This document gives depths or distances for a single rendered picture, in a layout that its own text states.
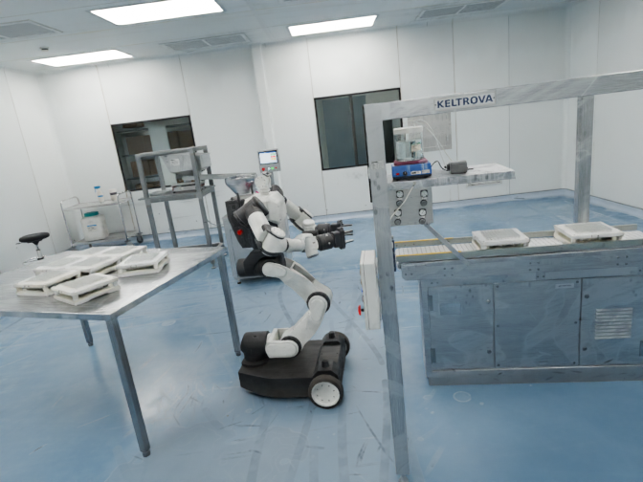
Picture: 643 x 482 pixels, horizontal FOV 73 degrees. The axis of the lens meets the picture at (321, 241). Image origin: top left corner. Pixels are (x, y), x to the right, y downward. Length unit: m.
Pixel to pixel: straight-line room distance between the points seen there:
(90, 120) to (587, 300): 7.37
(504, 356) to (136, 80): 6.75
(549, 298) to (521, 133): 5.47
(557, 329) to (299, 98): 5.56
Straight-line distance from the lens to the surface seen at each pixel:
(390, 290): 1.70
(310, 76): 7.30
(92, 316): 2.36
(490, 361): 2.75
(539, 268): 2.52
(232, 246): 4.72
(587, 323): 2.79
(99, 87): 8.14
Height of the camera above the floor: 1.56
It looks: 15 degrees down
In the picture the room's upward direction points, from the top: 7 degrees counter-clockwise
